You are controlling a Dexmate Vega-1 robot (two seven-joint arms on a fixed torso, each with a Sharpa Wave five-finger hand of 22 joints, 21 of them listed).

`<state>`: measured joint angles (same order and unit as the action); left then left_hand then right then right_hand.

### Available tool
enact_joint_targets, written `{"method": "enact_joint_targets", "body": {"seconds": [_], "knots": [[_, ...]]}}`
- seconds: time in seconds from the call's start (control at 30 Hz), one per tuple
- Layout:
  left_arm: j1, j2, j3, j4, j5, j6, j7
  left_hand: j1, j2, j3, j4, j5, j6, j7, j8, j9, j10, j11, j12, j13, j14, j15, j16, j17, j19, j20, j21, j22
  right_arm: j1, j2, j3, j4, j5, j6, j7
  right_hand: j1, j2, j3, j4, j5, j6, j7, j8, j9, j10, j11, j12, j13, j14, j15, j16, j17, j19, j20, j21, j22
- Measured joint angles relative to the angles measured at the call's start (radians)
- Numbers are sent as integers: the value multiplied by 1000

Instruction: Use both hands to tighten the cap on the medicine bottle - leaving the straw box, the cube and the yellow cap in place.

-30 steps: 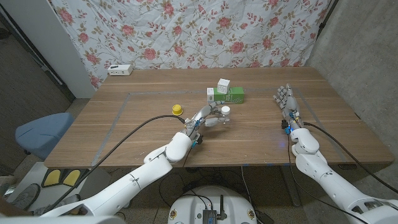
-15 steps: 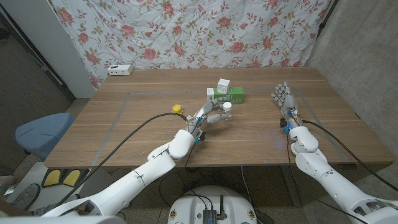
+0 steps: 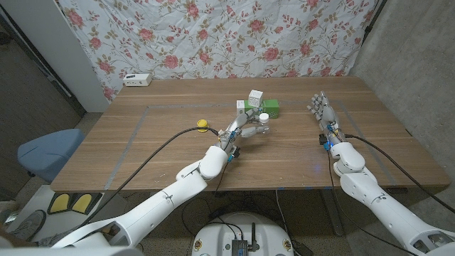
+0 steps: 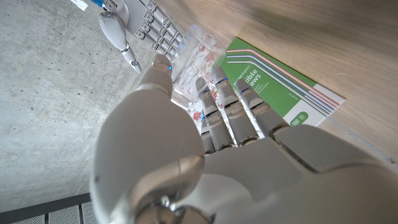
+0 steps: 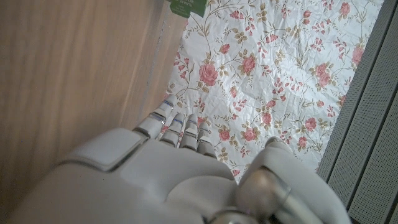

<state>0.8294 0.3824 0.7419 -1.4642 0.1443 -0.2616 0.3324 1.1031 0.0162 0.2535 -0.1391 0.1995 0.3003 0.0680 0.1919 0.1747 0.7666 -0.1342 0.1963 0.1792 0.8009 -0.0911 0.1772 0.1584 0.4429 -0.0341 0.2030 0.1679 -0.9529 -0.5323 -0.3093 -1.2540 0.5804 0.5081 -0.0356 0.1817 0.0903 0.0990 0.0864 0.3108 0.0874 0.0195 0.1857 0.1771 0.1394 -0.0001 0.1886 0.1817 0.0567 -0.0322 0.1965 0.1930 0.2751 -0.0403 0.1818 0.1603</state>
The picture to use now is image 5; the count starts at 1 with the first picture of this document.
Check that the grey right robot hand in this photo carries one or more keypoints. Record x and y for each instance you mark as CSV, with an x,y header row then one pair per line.
x,y
140,180

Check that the green flexible straws box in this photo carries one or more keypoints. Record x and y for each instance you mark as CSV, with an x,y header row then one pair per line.
x,y
189,6

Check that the floral backdrop cloth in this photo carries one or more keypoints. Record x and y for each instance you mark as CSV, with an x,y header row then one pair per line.
x,y
264,77

